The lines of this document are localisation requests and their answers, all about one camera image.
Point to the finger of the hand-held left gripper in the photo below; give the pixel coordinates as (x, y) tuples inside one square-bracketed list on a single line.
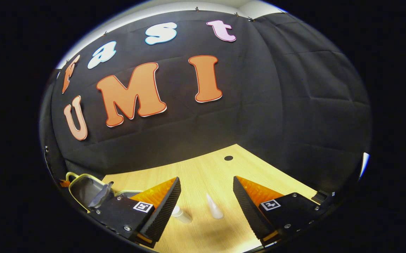
[(101, 198), (64, 183)]

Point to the cream suitcase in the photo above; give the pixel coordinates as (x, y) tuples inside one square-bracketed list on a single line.
[(83, 189)]

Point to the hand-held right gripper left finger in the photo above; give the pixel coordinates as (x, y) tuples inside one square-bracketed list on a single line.
[(164, 211)]

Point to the white pump bottle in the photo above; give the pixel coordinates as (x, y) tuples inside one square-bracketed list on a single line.
[(181, 215)]

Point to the white tapered tube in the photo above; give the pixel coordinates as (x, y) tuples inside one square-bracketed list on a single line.
[(215, 209)]

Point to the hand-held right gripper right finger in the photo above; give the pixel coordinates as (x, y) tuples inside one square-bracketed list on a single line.
[(246, 207)]

